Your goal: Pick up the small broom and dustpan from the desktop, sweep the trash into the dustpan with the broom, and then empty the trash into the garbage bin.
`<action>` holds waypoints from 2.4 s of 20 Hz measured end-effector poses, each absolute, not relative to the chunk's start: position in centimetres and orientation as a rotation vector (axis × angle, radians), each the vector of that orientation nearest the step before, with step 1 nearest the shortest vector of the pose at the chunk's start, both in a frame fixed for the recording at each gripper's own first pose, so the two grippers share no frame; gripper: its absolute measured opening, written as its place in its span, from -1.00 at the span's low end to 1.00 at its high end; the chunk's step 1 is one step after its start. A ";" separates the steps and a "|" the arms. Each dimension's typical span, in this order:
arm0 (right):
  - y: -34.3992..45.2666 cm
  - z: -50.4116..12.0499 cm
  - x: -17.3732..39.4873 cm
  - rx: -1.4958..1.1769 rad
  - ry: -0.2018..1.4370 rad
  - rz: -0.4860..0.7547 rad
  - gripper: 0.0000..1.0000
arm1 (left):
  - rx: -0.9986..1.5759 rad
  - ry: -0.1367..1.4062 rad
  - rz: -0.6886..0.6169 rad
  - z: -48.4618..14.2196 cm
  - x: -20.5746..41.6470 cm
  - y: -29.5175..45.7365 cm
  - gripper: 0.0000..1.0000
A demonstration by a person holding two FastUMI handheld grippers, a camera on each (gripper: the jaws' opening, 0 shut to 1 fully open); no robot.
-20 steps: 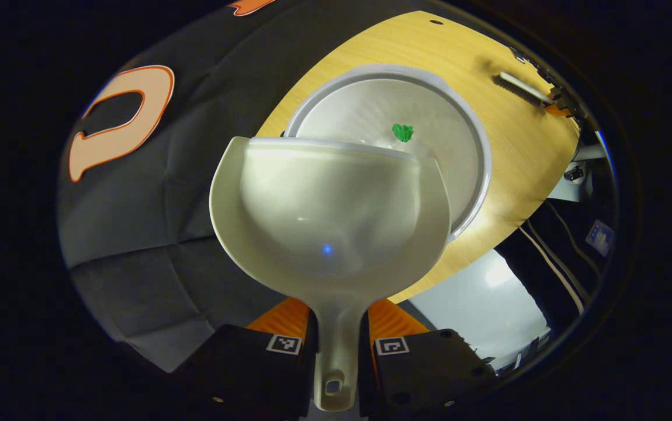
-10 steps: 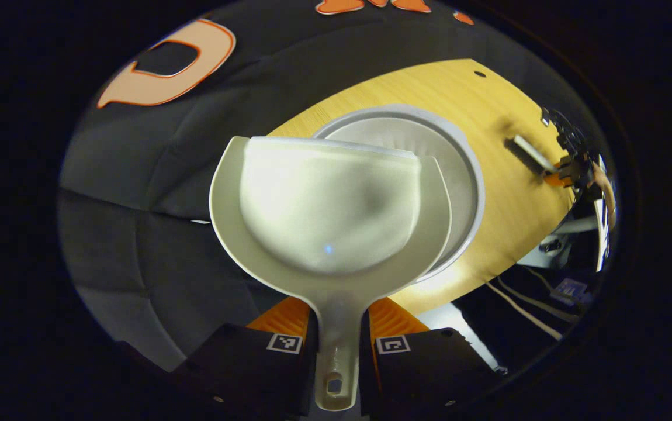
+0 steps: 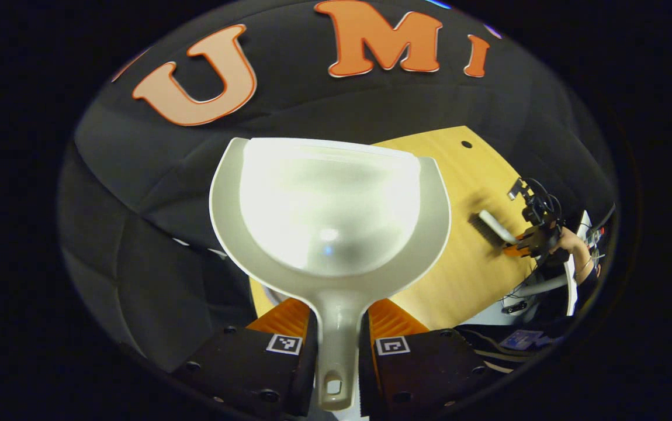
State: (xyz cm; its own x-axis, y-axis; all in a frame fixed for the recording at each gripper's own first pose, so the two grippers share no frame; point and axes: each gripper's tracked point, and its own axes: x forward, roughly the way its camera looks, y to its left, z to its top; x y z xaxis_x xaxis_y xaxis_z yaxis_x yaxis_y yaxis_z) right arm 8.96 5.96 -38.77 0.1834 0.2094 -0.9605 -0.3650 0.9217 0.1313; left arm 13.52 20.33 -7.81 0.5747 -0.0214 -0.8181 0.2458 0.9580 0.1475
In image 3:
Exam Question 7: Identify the wooden desktop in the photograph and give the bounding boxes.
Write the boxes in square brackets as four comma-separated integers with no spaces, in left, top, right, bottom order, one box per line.
[248,125,539,332]

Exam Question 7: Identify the blue card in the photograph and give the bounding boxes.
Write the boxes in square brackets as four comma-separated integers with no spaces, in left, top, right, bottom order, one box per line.
[498,329,548,352]

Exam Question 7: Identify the small grey broom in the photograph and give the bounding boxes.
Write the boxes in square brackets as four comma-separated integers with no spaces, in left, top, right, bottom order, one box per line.
[468,210,522,247]

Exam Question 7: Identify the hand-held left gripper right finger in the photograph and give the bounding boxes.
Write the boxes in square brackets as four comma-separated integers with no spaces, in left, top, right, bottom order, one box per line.
[358,298,491,419]

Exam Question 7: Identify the grey plastic dustpan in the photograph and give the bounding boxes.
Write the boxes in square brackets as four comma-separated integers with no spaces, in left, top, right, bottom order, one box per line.
[209,137,452,412]

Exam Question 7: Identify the grey curved tube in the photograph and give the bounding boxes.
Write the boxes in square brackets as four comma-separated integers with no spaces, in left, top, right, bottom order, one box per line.
[510,274,569,300]

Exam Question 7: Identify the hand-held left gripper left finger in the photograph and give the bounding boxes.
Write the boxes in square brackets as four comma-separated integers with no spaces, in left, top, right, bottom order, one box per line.
[174,298,318,419]

